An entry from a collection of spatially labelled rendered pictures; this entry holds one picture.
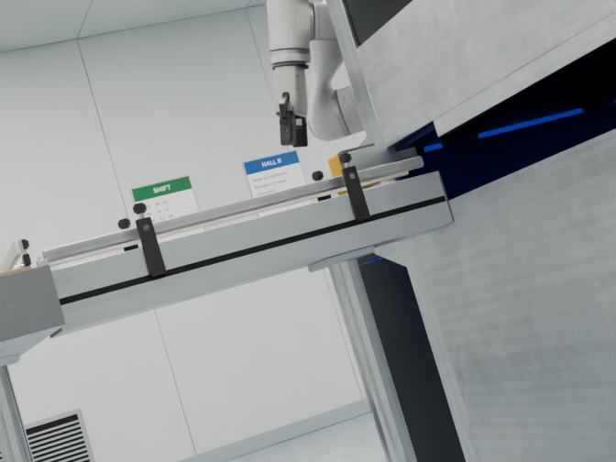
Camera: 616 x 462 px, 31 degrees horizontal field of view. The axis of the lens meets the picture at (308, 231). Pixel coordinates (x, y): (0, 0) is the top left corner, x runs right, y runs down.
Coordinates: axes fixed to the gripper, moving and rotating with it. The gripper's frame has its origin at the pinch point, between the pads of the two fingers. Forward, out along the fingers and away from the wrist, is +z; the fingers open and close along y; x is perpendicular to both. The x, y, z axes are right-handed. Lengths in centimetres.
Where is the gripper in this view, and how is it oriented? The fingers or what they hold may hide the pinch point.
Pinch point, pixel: (294, 141)
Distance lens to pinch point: 227.4
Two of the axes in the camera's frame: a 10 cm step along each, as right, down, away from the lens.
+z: 0.5, 10.0, 0.2
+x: 9.7, -0.4, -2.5
